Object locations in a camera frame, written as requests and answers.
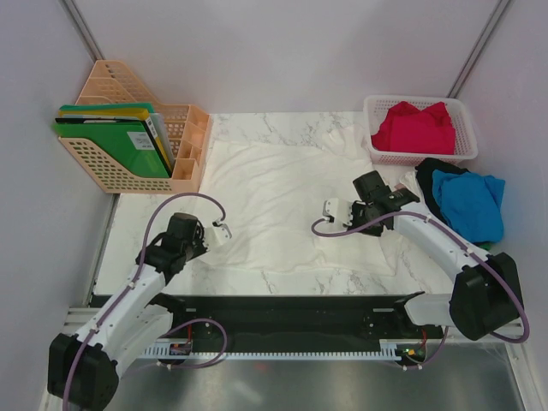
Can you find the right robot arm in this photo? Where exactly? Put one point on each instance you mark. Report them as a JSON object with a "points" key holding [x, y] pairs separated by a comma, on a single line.
{"points": [[486, 296]]}

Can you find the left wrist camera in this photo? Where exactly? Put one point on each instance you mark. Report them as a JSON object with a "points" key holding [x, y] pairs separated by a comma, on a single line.
{"points": [[216, 235]]}

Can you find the white t shirt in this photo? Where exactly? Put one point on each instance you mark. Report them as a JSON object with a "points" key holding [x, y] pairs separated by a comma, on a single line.
{"points": [[273, 193]]}

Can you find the blue t shirt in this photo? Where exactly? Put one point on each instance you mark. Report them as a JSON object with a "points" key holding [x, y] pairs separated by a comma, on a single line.
{"points": [[470, 204]]}

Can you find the green file folder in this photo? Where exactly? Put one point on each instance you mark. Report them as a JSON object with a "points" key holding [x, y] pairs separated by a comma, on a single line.
{"points": [[115, 145]]}

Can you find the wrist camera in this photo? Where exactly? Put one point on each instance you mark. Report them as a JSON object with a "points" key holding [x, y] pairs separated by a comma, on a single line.
{"points": [[216, 235], [335, 209]]}

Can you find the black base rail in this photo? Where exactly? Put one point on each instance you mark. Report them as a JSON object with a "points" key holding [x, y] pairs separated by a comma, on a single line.
{"points": [[294, 323]]}

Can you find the peach plastic file organizer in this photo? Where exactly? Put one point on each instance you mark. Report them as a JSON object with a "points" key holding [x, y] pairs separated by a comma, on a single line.
{"points": [[127, 141]]}

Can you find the beige pink t shirt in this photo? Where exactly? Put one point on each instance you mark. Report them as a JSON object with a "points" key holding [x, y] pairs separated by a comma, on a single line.
{"points": [[409, 181]]}

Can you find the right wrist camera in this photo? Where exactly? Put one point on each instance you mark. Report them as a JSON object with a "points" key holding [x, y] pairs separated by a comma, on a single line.
{"points": [[335, 209]]}

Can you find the black t shirt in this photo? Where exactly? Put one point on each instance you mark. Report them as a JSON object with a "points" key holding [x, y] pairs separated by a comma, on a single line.
{"points": [[424, 177]]}

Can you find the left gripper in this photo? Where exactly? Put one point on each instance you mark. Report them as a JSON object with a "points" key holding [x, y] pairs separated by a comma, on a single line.
{"points": [[203, 247]]}

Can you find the red t shirt in basket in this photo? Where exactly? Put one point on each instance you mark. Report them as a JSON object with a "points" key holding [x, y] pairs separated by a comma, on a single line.
{"points": [[408, 129]]}

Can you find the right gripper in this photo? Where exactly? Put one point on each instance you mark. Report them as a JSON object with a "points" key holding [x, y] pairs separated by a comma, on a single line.
{"points": [[356, 207]]}

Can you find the white slotted cable duct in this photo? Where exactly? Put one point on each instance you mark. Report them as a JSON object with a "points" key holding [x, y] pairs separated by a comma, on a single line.
{"points": [[387, 351]]}

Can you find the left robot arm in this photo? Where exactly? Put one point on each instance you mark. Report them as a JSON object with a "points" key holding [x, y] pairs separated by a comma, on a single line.
{"points": [[85, 368]]}

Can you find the white plastic basket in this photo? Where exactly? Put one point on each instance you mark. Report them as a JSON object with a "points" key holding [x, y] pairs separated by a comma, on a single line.
{"points": [[375, 109]]}

